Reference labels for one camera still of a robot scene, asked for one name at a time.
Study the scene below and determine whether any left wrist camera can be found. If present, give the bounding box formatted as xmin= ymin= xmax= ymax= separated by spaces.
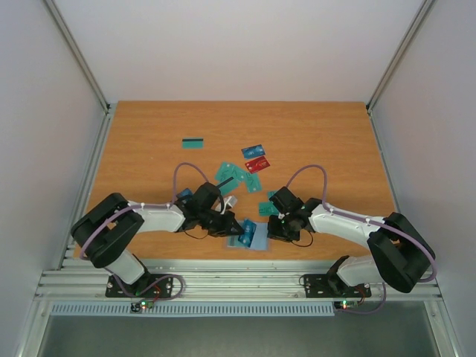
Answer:
xmin=216 ymin=196 xmax=237 ymax=214

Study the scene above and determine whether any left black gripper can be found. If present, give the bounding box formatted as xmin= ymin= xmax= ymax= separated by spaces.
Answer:
xmin=199 ymin=209 xmax=245 ymax=237

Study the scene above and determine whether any left aluminium frame post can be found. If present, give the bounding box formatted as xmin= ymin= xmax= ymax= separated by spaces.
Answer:
xmin=43 ymin=0 xmax=112 ymax=112

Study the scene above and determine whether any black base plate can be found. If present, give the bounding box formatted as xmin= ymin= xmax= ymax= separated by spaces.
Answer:
xmin=105 ymin=274 xmax=174 ymax=299
xmin=298 ymin=274 xmax=372 ymax=298

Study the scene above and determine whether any purple cable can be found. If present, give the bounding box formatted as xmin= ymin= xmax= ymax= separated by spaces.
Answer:
xmin=284 ymin=165 xmax=437 ymax=315
xmin=80 ymin=162 xmax=213 ymax=298

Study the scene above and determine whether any teal card with magnetic stripe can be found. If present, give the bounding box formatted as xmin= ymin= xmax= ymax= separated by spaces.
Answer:
xmin=181 ymin=138 xmax=204 ymax=149

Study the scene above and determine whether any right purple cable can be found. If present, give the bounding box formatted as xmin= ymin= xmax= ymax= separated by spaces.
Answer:
xmin=284 ymin=165 xmax=437 ymax=315

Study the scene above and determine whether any circuit board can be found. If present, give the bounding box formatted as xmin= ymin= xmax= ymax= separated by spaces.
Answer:
xmin=130 ymin=300 xmax=155 ymax=313
xmin=334 ymin=300 xmax=363 ymax=310

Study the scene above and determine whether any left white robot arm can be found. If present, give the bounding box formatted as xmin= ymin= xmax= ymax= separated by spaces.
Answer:
xmin=70 ymin=182 xmax=244 ymax=296

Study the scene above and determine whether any teal VIP card centre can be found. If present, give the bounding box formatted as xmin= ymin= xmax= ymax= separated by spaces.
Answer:
xmin=245 ymin=173 xmax=262 ymax=193

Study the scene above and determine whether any red card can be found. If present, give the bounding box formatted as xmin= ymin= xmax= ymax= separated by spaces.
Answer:
xmin=245 ymin=155 xmax=270 ymax=174

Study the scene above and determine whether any aluminium front rail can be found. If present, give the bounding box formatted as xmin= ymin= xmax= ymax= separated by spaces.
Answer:
xmin=35 ymin=259 xmax=442 ymax=303

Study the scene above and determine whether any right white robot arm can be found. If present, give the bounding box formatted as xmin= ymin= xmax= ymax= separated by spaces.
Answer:
xmin=268 ymin=187 xmax=436 ymax=296

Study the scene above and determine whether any blue card top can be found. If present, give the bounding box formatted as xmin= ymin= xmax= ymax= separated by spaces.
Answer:
xmin=242 ymin=144 xmax=266 ymax=159

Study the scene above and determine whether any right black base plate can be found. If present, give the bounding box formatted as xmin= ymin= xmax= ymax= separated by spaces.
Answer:
xmin=298 ymin=274 xmax=372 ymax=298

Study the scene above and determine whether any right aluminium frame post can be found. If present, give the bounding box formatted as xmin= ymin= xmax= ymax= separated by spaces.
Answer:
xmin=364 ymin=0 xmax=437 ymax=112

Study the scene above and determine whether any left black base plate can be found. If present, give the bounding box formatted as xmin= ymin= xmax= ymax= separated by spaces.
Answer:
xmin=105 ymin=274 xmax=174 ymax=299

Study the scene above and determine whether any aluminium frame post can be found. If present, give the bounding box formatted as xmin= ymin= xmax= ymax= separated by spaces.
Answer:
xmin=364 ymin=0 xmax=437 ymax=112
xmin=43 ymin=0 xmax=112 ymax=112

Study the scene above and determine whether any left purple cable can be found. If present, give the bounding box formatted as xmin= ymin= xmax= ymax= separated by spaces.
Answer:
xmin=80 ymin=162 xmax=213 ymax=298

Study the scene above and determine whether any left circuit board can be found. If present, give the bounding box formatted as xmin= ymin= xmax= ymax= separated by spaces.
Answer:
xmin=130 ymin=300 xmax=155 ymax=313

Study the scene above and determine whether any grey slotted cable duct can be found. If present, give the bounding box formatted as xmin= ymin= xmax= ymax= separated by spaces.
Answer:
xmin=50 ymin=301 xmax=335 ymax=318

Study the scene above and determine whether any right circuit board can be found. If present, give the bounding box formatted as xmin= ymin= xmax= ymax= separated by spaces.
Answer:
xmin=334 ymin=300 xmax=363 ymax=310

